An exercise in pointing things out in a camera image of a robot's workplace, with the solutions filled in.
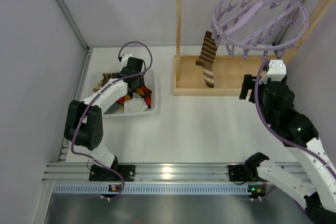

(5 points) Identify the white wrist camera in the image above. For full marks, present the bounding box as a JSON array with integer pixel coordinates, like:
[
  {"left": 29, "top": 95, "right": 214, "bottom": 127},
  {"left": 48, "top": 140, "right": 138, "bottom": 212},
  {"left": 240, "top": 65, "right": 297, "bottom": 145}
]
[
  {"left": 259, "top": 59, "right": 287, "bottom": 84},
  {"left": 118, "top": 52, "right": 133, "bottom": 65}
]

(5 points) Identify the grey sock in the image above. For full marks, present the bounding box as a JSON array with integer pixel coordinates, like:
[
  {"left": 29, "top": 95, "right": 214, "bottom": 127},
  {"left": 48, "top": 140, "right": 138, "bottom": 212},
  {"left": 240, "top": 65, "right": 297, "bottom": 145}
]
[{"left": 105, "top": 103, "right": 123, "bottom": 114}]

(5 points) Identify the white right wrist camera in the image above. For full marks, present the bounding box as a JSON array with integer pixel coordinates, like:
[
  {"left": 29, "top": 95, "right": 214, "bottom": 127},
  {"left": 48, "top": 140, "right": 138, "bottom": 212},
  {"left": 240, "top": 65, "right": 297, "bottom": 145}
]
[{"left": 259, "top": 59, "right": 287, "bottom": 84}]

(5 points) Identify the purple round clip hanger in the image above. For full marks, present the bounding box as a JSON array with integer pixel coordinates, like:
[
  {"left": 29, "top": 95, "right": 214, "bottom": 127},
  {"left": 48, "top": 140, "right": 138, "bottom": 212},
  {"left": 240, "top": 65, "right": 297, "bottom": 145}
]
[{"left": 210, "top": 0, "right": 309, "bottom": 59}]

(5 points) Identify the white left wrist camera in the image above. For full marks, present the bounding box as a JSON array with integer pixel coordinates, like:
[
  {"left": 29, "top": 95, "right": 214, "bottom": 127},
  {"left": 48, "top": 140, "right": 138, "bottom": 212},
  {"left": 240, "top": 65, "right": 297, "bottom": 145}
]
[{"left": 118, "top": 52, "right": 133, "bottom": 65}]

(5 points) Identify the wooden hanger rack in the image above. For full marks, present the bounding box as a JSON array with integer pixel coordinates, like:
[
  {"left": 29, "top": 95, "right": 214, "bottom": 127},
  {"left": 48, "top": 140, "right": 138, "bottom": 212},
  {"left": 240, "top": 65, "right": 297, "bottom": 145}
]
[{"left": 173, "top": 0, "right": 335, "bottom": 96}]

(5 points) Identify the aluminium mounting rail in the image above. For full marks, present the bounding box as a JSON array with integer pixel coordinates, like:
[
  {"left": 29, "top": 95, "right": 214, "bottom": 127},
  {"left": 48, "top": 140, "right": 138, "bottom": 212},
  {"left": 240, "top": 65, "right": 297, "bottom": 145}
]
[{"left": 42, "top": 163, "right": 317, "bottom": 196}]

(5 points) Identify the brown striped sock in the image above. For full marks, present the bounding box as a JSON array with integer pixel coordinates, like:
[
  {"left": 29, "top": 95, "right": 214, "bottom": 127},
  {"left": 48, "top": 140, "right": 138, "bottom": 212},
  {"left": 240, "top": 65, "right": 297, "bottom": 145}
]
[
  {"left": 93, "top": 73, "right": 118, "bottom": 93},
  {"left": 195, "top": 31, "right": 218, "bottom": 88}
]

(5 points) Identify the white sock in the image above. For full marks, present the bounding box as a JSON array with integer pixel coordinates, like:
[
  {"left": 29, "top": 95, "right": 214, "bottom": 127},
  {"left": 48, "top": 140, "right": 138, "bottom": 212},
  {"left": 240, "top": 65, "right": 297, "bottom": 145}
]
[{"left": 123, "top": 98, "right": 148, "bottom": 113}]

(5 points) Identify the argyle sock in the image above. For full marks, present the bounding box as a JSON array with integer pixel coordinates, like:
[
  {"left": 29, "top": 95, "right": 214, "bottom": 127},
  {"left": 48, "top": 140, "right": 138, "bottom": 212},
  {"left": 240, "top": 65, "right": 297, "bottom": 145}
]
[{"left": 117, "top": 84, "right": 152, "bottom": 109}]

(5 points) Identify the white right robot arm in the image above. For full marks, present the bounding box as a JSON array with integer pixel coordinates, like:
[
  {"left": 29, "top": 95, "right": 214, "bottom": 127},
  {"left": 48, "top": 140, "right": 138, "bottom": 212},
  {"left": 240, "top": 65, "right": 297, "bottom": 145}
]
[{"left": 239, "top": 74, "right": 335, "bottom": 223}]

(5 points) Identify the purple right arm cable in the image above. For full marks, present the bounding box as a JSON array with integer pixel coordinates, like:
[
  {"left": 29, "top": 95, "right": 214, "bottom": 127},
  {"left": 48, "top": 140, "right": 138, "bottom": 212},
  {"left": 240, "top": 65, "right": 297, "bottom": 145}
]
[{"left": 254, "top": 60, "right": 336, "bottom": 180}]

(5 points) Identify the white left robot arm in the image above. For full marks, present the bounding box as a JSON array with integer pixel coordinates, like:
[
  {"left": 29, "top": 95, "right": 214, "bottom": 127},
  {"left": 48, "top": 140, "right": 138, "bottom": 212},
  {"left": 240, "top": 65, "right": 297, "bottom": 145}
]
[{"left": 64, "top": 54, "right": 152, "bottom": 176}]

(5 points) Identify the white plastic basket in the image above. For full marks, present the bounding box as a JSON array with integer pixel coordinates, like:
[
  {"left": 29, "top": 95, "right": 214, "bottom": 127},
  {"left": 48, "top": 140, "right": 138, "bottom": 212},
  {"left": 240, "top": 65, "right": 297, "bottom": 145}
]
[{"left": 81, "top": 70, "right": 160, "bottom": 118}]

